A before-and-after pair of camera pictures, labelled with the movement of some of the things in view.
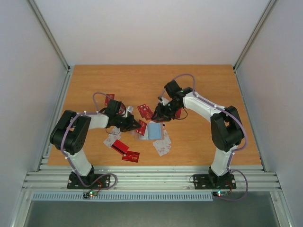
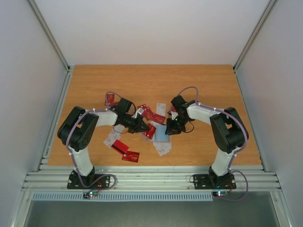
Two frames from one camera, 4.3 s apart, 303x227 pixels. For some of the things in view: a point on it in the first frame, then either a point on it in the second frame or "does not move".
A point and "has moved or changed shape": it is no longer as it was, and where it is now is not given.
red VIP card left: (107, 99) does not move
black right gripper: (163, 111) to (175, 126)
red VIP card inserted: (142, 129) has moved or changed shape
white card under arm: (114, 135) does not move
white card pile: (163, 146) does not move
